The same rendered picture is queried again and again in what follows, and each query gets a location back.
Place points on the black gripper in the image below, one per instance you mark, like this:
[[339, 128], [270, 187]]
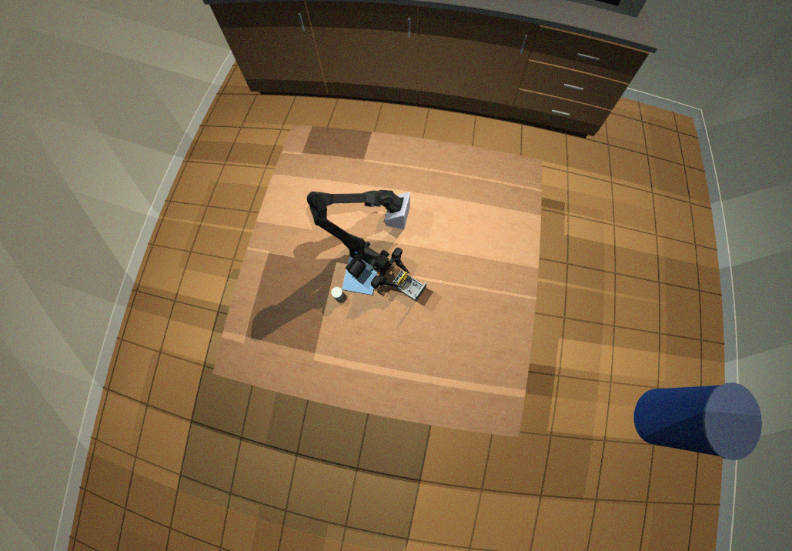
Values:
[[396, 257]]

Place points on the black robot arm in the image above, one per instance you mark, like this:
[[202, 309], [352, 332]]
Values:
[[318, 202]]

